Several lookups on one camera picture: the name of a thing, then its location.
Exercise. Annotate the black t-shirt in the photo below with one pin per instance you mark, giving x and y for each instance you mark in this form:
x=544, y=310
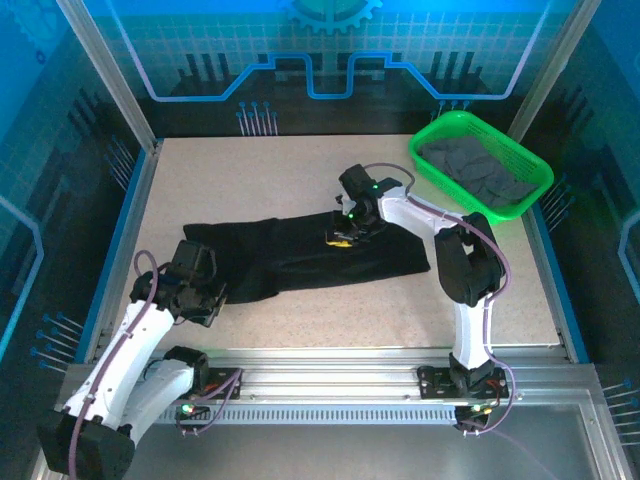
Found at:
x=300, y=260

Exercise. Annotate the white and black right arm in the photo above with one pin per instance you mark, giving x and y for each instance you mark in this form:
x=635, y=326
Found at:
x=467, y=330

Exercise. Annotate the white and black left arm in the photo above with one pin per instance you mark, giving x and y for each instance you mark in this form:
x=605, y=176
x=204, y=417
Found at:
x=130, y=350

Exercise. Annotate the green plastic basket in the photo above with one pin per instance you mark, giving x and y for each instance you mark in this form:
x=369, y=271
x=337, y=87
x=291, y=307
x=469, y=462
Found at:
x=480, y=129

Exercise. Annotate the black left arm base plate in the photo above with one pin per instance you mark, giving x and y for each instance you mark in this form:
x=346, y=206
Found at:
x=225, y=385

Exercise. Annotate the aluminium mounting rail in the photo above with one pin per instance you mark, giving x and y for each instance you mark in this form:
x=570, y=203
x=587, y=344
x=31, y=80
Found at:
x=325, y=372

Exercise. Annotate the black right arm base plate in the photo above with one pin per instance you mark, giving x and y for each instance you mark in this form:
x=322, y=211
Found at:
x=435, y=382

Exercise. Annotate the aluminium frame post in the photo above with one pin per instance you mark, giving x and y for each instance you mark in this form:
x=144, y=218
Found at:
x=552, y=65
x=107, y=70

